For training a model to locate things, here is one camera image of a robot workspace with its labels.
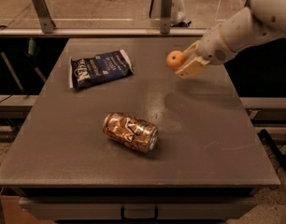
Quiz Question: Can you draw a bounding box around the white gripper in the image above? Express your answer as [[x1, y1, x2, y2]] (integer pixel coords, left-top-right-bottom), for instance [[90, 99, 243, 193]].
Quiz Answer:
[[175, 24, 236, 78]]

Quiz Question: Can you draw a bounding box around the orange fruit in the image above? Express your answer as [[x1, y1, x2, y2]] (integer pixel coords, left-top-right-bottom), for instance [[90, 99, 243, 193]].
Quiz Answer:
[[166, 50, 187, 71]]

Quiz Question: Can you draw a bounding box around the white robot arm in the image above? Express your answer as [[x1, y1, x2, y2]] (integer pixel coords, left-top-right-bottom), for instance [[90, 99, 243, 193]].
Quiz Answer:
[[166, 0, 286, 77]]

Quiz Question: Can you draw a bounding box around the blue chip bag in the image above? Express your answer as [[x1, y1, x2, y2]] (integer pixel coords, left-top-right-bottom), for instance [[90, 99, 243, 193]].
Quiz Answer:
[[69, 49, 134, 90]]

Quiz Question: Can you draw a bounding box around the brown gold soda can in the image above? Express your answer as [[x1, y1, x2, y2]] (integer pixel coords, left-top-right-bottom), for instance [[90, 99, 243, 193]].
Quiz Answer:
[[103, 112, 158, 153]]

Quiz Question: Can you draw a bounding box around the cardboard box under table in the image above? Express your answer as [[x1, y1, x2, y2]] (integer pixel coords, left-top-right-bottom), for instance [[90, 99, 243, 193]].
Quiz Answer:
[[0, 189, 53, 224]]

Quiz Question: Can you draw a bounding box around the middle metal bracket post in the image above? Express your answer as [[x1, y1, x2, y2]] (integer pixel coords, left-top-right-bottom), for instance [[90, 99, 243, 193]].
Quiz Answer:
[[160, 0, 172, 34]]

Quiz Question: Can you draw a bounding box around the metal bracket post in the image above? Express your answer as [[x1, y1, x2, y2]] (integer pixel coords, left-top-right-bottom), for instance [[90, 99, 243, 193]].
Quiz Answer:
[[32, 0, 55, 34], [160, 0, 172, 34]]

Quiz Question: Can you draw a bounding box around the left metal bracket post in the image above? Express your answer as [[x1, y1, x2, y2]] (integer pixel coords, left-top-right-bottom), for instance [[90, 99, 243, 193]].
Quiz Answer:
[[32, 0, 55, 34]]

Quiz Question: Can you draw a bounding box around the grey drawer with black handle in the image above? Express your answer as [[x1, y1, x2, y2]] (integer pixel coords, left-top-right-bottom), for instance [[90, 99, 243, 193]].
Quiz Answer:
[[19, 197, 256, 221]]

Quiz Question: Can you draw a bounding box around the metal rail behind table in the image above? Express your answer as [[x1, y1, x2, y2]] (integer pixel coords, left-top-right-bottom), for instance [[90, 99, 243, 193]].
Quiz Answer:
[[0, 28, 207, 38]]

